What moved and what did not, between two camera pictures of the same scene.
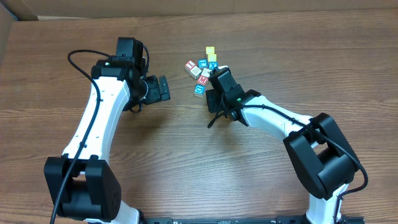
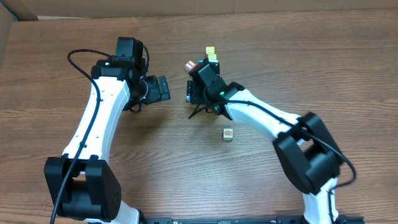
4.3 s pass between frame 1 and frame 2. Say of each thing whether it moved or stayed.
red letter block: stayed
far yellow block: stayed
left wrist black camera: stayed
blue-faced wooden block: moved
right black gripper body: moved
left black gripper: stayed
